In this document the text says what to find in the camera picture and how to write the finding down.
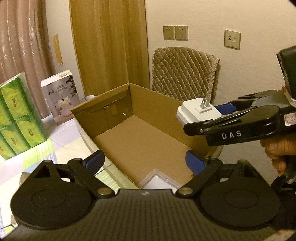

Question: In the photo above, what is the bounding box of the double wall power socket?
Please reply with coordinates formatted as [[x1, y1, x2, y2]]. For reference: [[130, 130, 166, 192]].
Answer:
[[163, 25, 189, 41]]

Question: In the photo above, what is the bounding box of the person's right hand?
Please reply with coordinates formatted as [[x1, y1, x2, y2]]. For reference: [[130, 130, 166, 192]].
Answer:
[[260, 133, 295, 176]]

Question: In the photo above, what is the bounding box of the white power adapter plug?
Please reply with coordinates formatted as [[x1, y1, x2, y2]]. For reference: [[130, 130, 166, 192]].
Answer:
[[177, 97, 222, 125]]

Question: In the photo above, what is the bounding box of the brown cardboard box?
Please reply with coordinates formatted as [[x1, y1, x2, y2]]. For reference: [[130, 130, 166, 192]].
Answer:
[[72, 83, 215, 185]]

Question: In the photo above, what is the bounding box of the beige window curtain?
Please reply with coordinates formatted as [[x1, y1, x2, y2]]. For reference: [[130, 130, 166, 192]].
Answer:
[[1, 1, 55, 118]]

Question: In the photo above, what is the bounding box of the white humidifier product box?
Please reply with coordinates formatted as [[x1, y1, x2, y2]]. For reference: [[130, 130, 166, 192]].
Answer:
[[41, 70, 80, 125]]

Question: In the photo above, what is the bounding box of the checked tablecloth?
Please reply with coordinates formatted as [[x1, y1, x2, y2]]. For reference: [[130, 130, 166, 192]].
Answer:
[[0, 94, 139, 235]]

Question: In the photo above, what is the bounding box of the wall data socket plate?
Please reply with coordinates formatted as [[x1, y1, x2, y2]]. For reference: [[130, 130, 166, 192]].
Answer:
[[224, 30, 241, 50]]

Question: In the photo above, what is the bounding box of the wooden door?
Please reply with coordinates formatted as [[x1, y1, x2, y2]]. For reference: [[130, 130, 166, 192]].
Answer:
[[69, 1, 150, 96]]

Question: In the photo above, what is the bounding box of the green tissue multipack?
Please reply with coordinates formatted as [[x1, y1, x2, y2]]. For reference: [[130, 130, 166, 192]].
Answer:
[[1, 72, 48, 160]]

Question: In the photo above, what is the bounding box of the quilted beige chair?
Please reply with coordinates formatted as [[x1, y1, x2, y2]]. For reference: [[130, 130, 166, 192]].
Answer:
[[152, 47, 220, 103]]

